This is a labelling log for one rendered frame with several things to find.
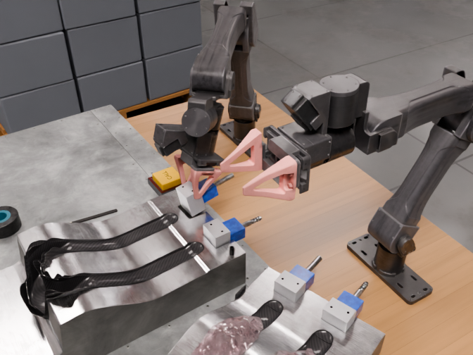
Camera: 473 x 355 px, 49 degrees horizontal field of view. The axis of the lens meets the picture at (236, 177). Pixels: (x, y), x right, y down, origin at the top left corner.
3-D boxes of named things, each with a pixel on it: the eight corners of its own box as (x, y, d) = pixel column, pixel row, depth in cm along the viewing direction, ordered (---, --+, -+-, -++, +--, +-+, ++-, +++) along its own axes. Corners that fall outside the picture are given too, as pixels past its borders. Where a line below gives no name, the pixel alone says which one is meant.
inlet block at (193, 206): (229, 179, 121) (224, 160, 118) (241, 189, 117) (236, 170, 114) (181, 206, 116) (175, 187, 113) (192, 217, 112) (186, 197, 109)
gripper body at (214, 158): (197, 168, 104) (205, 134, 102) (174, 150, 112) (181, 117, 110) (224, 168, 108) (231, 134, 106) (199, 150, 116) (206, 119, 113)
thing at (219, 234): (254, 220, 116) (255, 201, 112) (267, 233, 112) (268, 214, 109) (203, 243, 110) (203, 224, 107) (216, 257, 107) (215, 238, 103)
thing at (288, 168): (251, 179, 67) (309, 157, 71) (224, 153, 72) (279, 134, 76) (251, 219, 71) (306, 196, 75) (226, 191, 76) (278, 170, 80)
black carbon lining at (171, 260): (172, 216, 116) (169, 183, 110) (210, 260, 105) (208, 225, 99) (14, 282, 100) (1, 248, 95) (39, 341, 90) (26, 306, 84)
